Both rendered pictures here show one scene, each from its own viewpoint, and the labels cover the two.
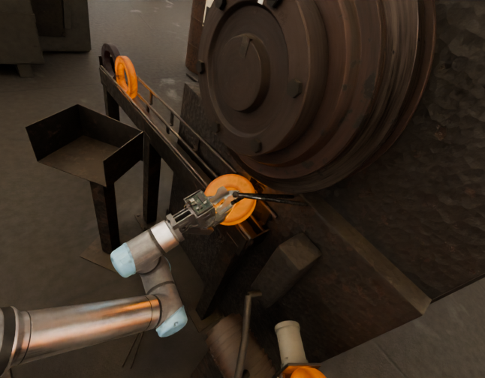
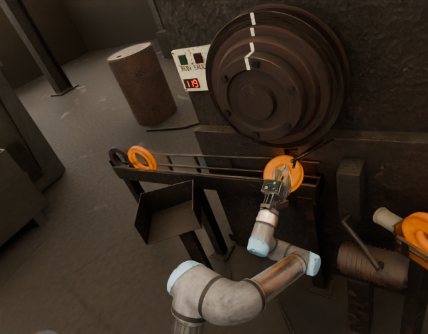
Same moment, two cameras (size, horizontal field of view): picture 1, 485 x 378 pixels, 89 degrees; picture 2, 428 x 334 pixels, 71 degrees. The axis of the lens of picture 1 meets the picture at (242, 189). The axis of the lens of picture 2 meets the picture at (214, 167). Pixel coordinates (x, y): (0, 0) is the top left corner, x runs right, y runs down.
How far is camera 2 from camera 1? 0.51 m
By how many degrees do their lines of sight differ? 9
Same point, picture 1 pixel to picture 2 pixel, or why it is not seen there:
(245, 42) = (251, 87)
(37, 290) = not seen: outside the picture
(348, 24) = (293, 52)
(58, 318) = (262, 276)
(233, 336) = (354, 252)
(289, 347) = (389, 220)
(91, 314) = (273, 270)
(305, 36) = (281, 69)
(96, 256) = not seen: hidden behind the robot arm
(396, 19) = (310, 38)
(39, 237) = (161, 317)
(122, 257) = (256, 244)
